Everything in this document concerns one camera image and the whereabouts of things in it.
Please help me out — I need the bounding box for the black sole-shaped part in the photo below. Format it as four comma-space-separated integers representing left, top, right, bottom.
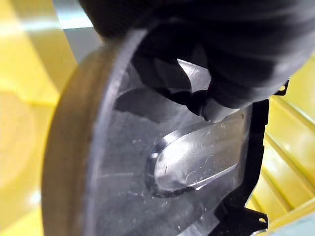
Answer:
41, 21, 291, 236

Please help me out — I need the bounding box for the yellow shelf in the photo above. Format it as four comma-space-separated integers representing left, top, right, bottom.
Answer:
0, 0, 82, 236

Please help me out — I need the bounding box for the yellow ribbed plastic box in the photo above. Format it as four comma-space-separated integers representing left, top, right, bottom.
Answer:
245, 53, 315, 236

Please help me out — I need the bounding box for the grey metal shelf beam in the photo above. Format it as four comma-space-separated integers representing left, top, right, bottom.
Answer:
52, 0, 103, 67

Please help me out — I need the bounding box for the left robot hand black cloth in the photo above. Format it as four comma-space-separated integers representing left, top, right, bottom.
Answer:
78, 0, 315, 123

